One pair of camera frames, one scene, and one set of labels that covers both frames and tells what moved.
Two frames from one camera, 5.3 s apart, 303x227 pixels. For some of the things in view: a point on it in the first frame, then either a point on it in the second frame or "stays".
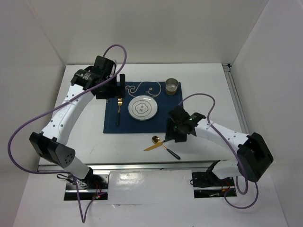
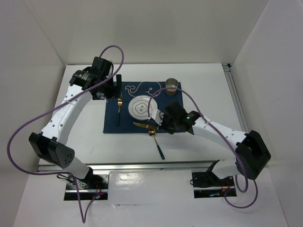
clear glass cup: (171, 84) stays
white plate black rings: (142, 108) stays
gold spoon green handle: (156, 139) → (152, 133)
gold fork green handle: (120, 101) stays
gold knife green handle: (155, 146) → (145, 126)
